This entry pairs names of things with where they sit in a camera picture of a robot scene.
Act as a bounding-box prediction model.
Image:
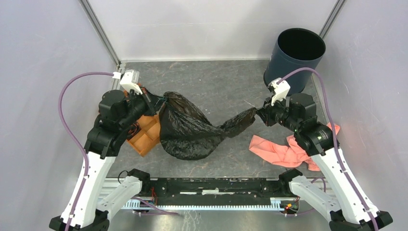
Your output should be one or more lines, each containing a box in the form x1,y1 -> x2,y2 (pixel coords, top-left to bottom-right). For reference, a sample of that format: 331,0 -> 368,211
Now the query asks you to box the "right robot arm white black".
257,93 -> 393,231

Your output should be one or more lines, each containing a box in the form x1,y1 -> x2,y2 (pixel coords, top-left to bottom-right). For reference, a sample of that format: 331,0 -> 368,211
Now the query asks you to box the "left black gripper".
118,85 -> 167,129

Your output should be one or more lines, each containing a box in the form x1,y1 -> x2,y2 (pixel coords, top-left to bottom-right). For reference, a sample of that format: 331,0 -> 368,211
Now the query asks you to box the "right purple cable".
276,67 -> 380,231

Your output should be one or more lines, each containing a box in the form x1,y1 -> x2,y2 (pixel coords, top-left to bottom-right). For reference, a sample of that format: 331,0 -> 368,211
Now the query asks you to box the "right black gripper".
255,93 -> 301,132

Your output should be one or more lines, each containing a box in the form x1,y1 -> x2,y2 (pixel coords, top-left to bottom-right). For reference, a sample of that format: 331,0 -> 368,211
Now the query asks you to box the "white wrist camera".
119,69 -> 143,95
268,77 -> 290,106

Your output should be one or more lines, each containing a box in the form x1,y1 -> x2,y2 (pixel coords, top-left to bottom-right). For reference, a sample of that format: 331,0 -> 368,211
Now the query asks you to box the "purple cable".
58,71 -> 122,231
276,67 -> 380,231

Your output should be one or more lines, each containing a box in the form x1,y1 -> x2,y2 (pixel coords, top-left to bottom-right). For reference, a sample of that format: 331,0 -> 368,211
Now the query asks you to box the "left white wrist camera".
119,69 -> 143,95

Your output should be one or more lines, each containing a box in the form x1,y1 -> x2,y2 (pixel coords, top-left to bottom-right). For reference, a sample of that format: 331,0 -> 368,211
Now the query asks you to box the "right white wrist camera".
268,77 -> 290,106

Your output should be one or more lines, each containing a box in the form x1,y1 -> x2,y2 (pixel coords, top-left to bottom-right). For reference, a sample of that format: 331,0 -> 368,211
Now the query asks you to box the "white toothed cable duct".
121,199 -> 293,212

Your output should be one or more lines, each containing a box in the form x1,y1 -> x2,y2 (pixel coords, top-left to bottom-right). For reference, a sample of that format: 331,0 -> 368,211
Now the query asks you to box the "left aluminium corner post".
79,0 -> 121,67

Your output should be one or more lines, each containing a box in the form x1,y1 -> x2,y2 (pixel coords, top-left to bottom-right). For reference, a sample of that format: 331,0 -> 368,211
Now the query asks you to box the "black trash bag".
159,91 -> 257,161

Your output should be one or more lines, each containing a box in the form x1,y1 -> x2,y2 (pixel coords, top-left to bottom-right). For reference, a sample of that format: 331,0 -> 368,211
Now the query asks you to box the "orange compartment tray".
122,90 -> 162,157

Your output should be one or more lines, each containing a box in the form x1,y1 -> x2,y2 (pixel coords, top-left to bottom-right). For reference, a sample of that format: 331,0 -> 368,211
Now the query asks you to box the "right aluminium corner post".
319,0 -> 346,39

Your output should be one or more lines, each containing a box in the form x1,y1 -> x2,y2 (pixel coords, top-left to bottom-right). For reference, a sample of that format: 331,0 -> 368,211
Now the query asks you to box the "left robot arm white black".
49,89 -> 164,231

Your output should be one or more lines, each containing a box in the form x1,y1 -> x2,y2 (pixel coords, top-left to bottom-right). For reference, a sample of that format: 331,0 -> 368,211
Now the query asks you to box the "dark blue trash bin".
263,28 -> 326,86

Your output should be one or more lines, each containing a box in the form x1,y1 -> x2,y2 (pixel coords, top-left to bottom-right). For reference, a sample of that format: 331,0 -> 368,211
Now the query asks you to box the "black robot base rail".
138,178 -> 296,206

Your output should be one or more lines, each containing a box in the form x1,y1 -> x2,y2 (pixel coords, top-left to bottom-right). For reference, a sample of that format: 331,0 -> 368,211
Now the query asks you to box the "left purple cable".
58,71 -> 122,231

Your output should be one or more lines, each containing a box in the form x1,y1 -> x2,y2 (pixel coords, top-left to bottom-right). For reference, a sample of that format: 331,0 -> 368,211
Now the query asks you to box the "aluminium corner post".
79,0 -> 121,67
319,0 -> 346,39

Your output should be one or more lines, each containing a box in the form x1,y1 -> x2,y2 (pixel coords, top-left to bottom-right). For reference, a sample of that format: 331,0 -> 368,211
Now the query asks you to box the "pink cloth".
249,135 -> 321,172

